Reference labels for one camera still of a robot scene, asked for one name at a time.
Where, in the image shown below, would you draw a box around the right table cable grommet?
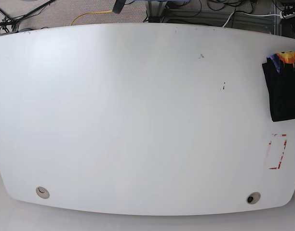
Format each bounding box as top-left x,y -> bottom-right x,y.
246,192 -> 261,205

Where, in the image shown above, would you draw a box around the black cylinder on floor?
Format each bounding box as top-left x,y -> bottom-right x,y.
112,0 -> 126,14

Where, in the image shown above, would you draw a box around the yellow cable on floor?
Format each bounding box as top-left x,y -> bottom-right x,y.
70,10 -> 113,26

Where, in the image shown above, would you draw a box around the black printed T-shirt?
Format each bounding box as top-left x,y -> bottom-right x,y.
262,51 -> 295,122

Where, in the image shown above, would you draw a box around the black tripod stand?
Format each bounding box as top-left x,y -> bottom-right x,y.
0,0 -> 55,35

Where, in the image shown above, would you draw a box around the white cable on floor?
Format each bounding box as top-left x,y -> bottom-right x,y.
222,11 -> 282,27

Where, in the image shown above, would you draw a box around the white power strip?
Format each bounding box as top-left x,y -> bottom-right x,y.
280,5 -> 295,19

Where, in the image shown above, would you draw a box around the aluminium frame base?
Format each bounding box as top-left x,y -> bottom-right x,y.
145,0 -> 167,23

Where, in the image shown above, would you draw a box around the table cable grommet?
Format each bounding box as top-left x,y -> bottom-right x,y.
246,192 -> 261,205
36,187 -> 50,199

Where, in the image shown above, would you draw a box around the left table cable grommet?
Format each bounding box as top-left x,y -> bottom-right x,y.
36,187 -> 50,199

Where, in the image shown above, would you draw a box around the red tape rectangle marking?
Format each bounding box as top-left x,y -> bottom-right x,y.
266,134 -> 288,170

